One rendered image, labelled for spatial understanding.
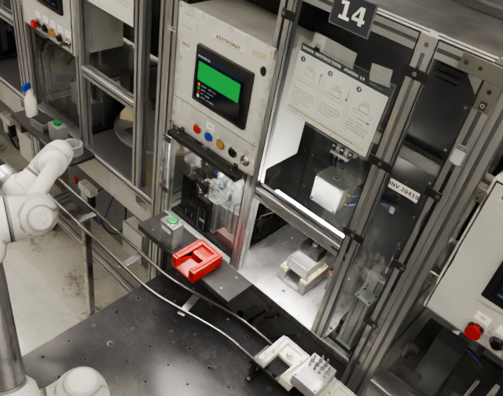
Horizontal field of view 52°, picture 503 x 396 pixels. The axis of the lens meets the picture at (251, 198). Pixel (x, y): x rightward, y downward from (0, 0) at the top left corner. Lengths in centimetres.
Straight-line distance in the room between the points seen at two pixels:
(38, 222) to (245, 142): 69
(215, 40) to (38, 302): 196
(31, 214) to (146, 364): 83
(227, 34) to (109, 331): 120
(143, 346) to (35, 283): 129
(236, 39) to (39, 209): 75
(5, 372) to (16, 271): 172
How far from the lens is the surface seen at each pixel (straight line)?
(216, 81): 171
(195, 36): 177
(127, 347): 209
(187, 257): 205
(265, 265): 211
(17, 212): 150
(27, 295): 320
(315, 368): 182
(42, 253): 341
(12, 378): 168
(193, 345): 211
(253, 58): 160
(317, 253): 198
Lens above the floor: 240
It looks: 38 degrees down
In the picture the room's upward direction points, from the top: 12 degrees clockwise
